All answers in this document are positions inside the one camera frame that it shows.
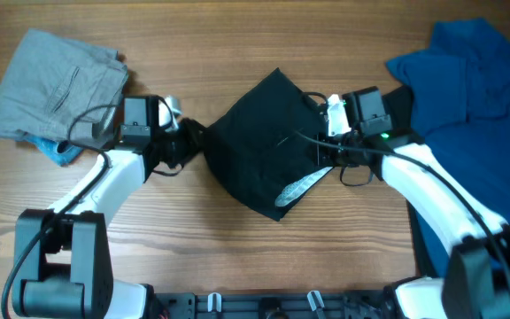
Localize black shorts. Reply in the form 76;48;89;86
203;68;333;222

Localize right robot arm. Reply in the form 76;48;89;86
316;128;510;318

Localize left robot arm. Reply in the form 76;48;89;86
0;118;205;318

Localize black garment under shirt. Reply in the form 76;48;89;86
382;85;438;277

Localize folded grey shorts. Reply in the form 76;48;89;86
0;28;128;166

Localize blue polo shirt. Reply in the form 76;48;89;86
385;17;510;284

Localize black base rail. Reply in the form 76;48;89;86
142;287;404;319

